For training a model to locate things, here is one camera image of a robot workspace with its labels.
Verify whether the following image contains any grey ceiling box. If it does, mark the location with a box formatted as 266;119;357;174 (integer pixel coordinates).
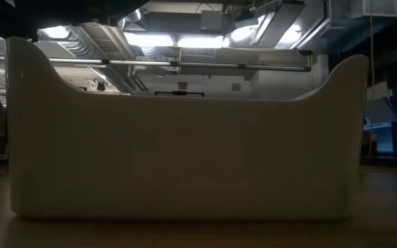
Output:
200;10;224;32

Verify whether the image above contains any black bar fixture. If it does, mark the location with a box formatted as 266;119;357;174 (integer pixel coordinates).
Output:
154;90;205;99

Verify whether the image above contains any white plastic bin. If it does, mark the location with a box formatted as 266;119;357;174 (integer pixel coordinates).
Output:
4;36;370;221

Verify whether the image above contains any ceiling light panel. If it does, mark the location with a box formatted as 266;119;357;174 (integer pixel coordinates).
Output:
124;32;175;48
38;25;72;39
176;35;224;49

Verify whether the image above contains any rectangular metal air duct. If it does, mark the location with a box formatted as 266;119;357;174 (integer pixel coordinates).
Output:
250;0;330;49

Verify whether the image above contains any round silver air duct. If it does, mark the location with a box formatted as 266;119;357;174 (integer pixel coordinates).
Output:
121;8;145;31

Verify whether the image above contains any long horizontal ceiling pipe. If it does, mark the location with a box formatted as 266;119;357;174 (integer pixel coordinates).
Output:
48;57;312;72

